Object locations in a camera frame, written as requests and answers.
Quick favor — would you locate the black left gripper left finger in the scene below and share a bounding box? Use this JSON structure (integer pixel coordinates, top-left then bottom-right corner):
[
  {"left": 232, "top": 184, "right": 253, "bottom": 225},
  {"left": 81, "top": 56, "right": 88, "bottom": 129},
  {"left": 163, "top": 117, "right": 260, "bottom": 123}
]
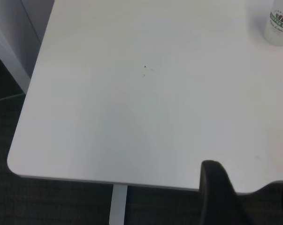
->
[{"left": 199, "top": 160, "right": 255, "bottom": 225}]

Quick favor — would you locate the white paper coffee cup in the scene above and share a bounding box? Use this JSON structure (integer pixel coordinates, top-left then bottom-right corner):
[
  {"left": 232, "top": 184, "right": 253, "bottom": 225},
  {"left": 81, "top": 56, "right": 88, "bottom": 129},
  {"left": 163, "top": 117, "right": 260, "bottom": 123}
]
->
[{"left": 263, "top": 0, "right": 283, "bottom": 47}]

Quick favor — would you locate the thin floor cable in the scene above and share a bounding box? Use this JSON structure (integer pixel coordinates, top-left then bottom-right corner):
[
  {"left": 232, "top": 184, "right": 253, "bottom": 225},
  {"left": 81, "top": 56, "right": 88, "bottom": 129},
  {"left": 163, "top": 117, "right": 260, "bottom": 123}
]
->
[{"left": 0, "top": 92, "right": 25, "bottom": 104}]

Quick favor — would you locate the white table leg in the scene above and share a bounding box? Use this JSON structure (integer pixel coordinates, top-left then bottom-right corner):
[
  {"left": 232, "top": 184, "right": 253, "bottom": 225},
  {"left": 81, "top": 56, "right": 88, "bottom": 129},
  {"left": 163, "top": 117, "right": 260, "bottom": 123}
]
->
[{"left": 108, "top": 184, "right": 129, "bottom": 225}]

